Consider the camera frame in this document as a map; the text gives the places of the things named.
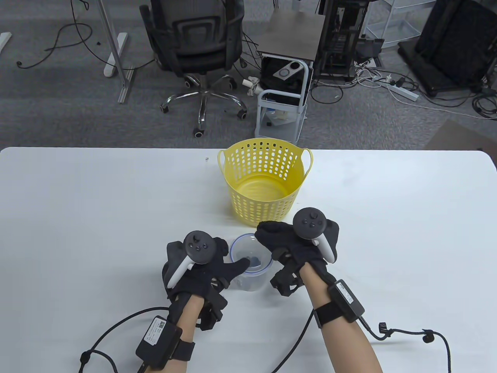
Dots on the person's left hand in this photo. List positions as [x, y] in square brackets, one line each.
[202, 279]

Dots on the person's right hand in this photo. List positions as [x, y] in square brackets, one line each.
[279, 237]

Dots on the yellow perforated laundry basket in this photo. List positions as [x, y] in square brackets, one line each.
[264, 210]

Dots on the pile of black Go stones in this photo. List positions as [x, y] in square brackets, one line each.
[254, 261]

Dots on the clear blue-ringed jar lid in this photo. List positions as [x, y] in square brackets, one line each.
[242, 248]

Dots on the clear plastic jar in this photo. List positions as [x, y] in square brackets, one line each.
[252, 283]

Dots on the person's right forearm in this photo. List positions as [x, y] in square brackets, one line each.
[349, 349]

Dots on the person's left forearm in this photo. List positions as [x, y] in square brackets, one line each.
[190, 314]

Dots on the black white handheld controller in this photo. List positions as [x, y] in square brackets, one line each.
[198, 246]
[308, 223]

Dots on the black wrist sensor box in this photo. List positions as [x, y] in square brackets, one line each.
[345, 297]
[157, 338]

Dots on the white rolling cart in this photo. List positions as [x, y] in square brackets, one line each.
[264, 116]

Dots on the black case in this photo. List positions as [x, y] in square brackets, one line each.
[283, 87]

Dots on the white paper roll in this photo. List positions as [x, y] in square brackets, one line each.
[250, 82]

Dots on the grey round device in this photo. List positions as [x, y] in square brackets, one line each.
[287, 70]

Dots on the white power strip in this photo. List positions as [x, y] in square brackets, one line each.
[404, 93]

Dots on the brown side table top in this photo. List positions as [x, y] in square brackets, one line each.
[291, 35]

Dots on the black computer tower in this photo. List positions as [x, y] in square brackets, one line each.
[341, 39]

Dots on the brown mat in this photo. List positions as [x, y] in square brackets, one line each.
[462, 136]

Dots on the dark grey box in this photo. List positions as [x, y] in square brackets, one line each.
[371, 48]

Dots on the black office chair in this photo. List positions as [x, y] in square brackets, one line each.
[202, 39]

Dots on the white desk leg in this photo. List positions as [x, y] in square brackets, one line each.
[115, 54]

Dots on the white desk foot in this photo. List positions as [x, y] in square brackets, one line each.
[4, 40]

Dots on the aluminium rail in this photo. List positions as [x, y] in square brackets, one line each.
[125, 91]

